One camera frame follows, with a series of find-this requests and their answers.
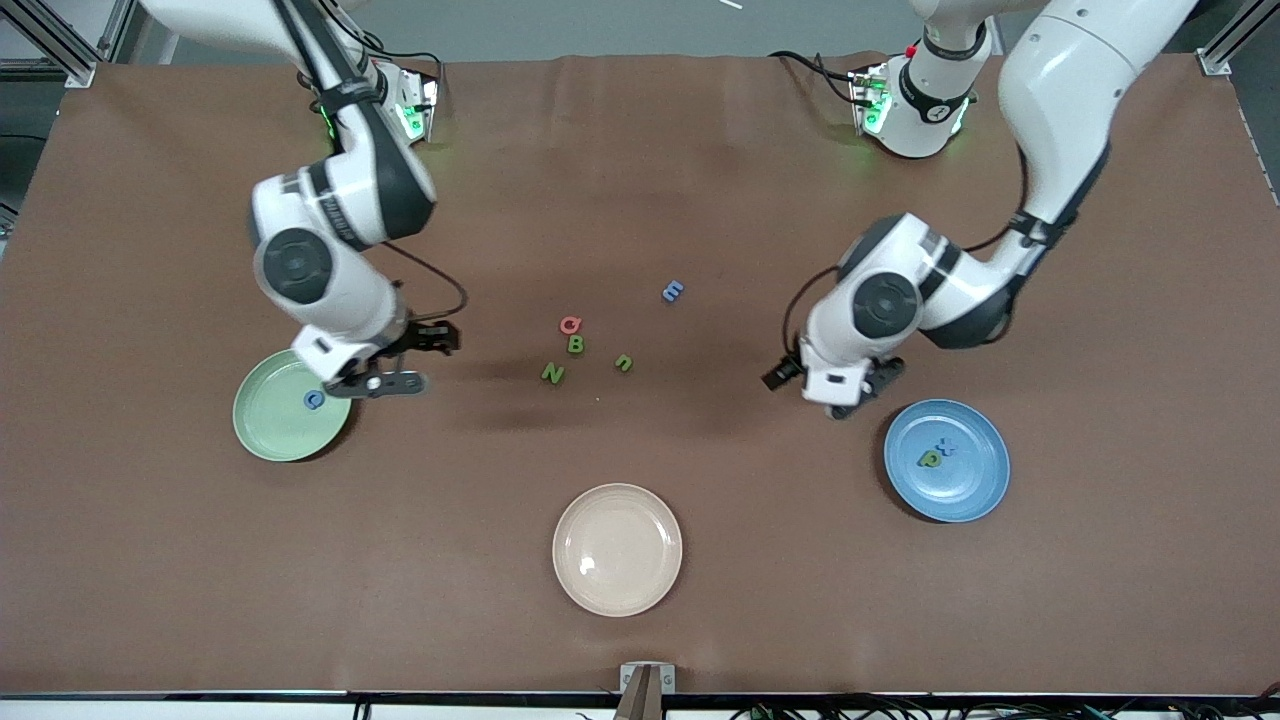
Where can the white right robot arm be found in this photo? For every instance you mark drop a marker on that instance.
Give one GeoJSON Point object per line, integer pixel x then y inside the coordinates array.
{"type": "Point", "coordinates": [300, 265]}

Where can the green capital letter N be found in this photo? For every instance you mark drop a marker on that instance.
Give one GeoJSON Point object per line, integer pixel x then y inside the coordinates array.
{"type": "Point", "coordinates": [552, 373]}

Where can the beige plate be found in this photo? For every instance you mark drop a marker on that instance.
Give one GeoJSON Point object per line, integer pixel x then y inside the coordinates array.
{"type": "Point", "coordinates": [617, 550]}

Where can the right arm base connector bracket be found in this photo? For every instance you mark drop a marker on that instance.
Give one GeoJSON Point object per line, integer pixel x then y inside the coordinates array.
{"type": "Point", "coordinates": [418, 105]}

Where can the green lowercase letter p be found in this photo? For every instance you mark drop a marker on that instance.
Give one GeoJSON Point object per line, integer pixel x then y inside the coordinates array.
{"type": "Point", "coordinates": [930, 459]}

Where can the light green plate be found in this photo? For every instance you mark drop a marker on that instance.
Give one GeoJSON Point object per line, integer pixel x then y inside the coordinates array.
{"type": "Point", "coordinates": [280, 430]}

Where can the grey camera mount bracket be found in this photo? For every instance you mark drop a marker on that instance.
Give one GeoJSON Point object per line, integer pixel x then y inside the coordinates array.
{"type": "Point", "coordinates": [647, 680]}

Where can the black table edge strip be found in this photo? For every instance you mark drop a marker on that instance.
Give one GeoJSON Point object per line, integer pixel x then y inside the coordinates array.
{"type": "Point", "coordinates": [300, 694]}

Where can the red capital letter Q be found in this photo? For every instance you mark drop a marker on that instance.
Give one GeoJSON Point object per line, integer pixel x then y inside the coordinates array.
{"type": "Point", "coordinates": [565, 329]}

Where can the blue lowercase letter m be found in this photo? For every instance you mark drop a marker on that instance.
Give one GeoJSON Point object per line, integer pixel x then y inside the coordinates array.
{"type": "Point", "coordinates": [673, 292]}

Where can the blue plate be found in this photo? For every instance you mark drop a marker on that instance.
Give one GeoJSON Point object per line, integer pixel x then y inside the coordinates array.
{"type": "Point", "coordinates": [960, 490]}

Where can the left arm base connector bracket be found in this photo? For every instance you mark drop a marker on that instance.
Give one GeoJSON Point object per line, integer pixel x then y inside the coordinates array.
{"type": "Point", "coordinates": [868, 100]}

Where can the brown table cover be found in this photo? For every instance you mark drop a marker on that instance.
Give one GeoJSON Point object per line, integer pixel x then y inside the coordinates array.
{"type": "Point", "coordinates": [640, 200]}

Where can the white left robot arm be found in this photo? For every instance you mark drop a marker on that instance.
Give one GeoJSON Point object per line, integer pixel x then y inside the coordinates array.
{"type": "Point", "coordinates": [1070, 80]}

